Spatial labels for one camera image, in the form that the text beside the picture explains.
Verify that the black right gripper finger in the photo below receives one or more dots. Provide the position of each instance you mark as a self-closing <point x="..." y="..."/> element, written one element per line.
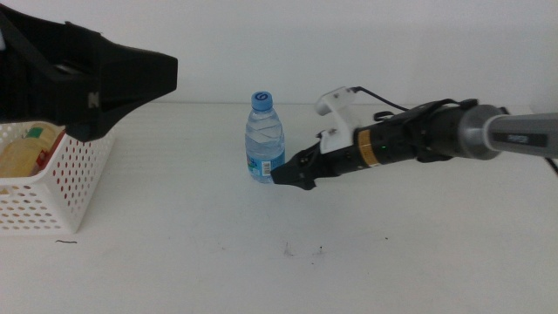
<point x="310" y="159"/>
<point x="298" y="178"/>

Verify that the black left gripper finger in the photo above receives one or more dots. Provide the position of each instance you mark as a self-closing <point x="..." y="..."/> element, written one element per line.
<point x="137" y="78"/>

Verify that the clear water bottle blue label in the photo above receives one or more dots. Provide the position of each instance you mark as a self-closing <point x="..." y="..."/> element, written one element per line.
<point x="263" y="139"/>

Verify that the yellow tea bottle green label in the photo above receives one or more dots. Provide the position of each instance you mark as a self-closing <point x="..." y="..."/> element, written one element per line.
<point x="19" y="157"/>

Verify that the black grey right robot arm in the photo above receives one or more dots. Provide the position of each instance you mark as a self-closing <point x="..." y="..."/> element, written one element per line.
<point x="514" y="135"/>

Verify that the white perforated plastic basket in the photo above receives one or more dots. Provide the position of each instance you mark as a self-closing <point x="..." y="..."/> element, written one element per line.
<point x="65" y="209"/>

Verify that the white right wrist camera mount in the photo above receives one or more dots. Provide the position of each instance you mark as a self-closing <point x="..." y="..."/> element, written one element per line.
<point x="342" y="118"/>

